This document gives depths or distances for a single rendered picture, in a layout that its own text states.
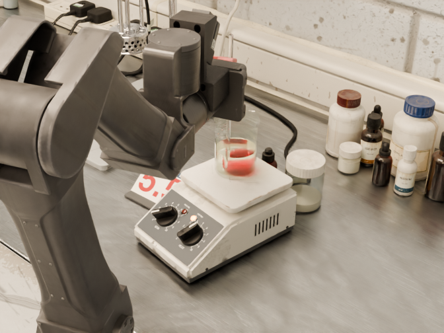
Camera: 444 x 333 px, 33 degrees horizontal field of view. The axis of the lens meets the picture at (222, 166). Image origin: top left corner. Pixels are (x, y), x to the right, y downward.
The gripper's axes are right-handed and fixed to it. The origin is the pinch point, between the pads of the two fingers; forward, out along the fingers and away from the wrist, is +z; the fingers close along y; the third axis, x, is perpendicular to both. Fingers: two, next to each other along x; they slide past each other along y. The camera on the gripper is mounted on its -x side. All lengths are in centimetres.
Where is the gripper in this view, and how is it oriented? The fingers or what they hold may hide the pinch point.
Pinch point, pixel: (230, 65)
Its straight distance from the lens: 101.5
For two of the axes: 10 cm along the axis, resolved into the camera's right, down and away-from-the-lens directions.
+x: -0.3, 8.6, 5.0
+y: -9.3, -2.1, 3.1
